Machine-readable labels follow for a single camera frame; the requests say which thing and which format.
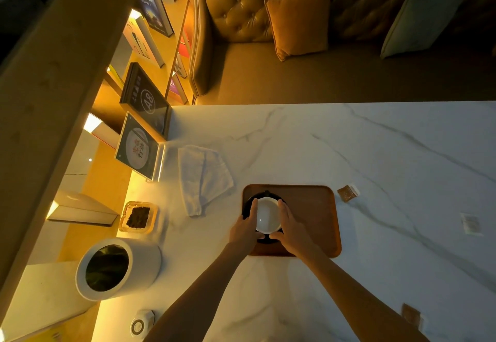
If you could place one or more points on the person's right thumb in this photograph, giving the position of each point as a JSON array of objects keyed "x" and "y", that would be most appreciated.
[{"x": 276, "y": 235}]

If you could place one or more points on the orange cushion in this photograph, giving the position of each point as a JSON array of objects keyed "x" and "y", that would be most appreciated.
[{"x": 300, "y": 22}]

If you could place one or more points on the brown tea packet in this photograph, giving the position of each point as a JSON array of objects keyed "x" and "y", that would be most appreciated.
[
  {"x": 411, "y": 315},
  {"x": 347, "y": 193}
]

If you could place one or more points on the blue book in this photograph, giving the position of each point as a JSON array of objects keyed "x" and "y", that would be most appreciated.
[{"x": 157, "y": 8}]

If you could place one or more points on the wooden shelf beam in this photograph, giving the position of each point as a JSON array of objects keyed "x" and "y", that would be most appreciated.
[{"x": 58, "y": 93}]

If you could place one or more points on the black box with round print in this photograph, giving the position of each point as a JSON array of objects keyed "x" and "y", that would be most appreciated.
[{"x": 146, "y": 99}]

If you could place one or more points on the clear acrylic sign stand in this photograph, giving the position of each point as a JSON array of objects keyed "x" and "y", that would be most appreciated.
[{"x": 136, "y": 148}]

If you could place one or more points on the brown wooden tray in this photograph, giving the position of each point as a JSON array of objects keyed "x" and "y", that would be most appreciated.
[{"x": 314, "y": 217}]

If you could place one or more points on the brown tufted leather sofa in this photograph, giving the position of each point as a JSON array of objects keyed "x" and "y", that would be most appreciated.
[{"x": 348, "y": 70}]

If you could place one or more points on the person's right forearm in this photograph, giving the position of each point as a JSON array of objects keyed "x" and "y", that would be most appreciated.
[{"x": 356, "y": 299}]

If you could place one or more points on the person's right hand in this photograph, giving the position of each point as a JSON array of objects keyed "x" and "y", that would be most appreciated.
[{"x": 293, "y": 237}]

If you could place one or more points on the white folded cloth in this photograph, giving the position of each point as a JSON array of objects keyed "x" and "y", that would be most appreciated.
[{"x": 201, "y": 177}]

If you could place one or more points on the white illustrated book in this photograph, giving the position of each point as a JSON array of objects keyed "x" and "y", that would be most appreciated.
[{"x": 141, "y": 39}]

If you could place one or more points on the person's left hand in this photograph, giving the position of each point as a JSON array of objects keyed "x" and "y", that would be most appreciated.
[{"x": 241, "y": 233}]

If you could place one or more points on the person's left forearm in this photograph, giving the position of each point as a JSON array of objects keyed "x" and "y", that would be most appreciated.
[{"x": 201, "y": 295}]

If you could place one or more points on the pink book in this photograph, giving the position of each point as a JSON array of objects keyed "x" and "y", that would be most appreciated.
[{"x": 177, "y": 88}]

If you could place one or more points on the pale green cushion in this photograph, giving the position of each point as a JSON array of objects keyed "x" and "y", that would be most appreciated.
[{"x": 420, "y": 20}]

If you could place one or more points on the black round saucer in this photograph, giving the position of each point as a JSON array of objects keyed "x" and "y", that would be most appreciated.
[{"x": 248, "y": 202}]

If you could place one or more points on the glass dish of tea leaves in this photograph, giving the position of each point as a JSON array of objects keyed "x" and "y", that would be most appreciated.
[{"x": 138, "y": 217}]

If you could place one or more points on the person's left thumb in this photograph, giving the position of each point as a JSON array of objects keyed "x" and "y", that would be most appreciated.
[{"x": 256, "y": 234}]

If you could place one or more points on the white angled box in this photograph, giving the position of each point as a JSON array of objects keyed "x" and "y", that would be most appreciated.
[{"x": 79, "y": 208}]

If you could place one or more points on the white cylindrical bin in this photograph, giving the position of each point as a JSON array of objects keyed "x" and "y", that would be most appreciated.
[{"x": 143, "y": 260}]

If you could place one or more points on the white ceramic bowl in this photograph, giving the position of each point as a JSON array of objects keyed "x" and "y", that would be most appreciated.
[{"x": 268, "y": 214}]

